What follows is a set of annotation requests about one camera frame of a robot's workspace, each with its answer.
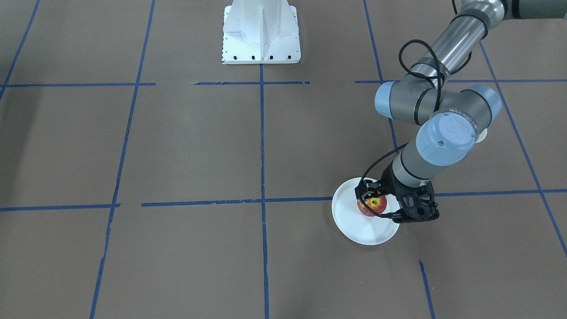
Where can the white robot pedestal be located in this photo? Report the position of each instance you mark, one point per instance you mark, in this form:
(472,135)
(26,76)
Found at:
(260,31)

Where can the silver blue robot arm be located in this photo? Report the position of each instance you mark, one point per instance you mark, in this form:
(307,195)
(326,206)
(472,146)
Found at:
(450,123)

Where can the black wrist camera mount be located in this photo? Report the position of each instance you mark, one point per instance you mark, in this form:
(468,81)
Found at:
(417,204)

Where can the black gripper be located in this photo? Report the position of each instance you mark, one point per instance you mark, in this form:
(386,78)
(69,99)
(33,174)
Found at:
(389,181)

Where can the white bowl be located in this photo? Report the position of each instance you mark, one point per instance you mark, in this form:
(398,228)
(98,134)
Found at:
(481,136)

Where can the red yellow apple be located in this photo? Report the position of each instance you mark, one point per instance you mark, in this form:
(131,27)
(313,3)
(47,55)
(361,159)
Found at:
(372,206)

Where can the white plate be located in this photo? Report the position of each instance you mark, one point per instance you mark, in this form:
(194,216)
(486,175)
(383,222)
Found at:
(353,223)

